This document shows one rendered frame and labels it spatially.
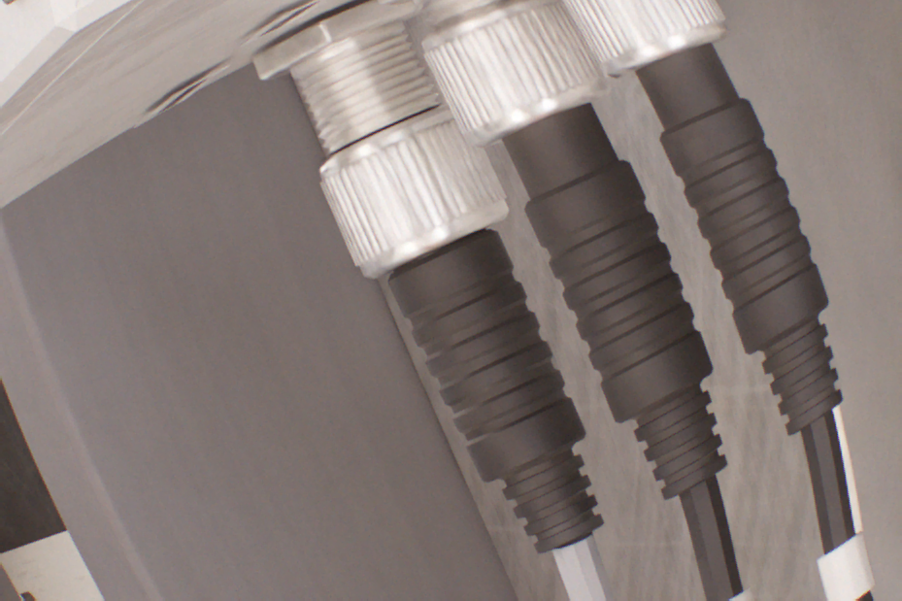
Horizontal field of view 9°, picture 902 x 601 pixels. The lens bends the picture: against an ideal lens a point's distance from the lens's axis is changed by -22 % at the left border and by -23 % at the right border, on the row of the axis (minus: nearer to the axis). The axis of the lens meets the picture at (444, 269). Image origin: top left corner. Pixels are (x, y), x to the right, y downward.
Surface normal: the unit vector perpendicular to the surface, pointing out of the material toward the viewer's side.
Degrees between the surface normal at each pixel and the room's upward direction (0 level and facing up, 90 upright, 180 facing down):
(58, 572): 27
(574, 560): 65
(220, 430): 46
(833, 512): 51
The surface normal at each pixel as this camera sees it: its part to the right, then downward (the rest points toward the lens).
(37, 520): 0.31, -0.22
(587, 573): 0.33, 0.05
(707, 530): 0.00, 0.06
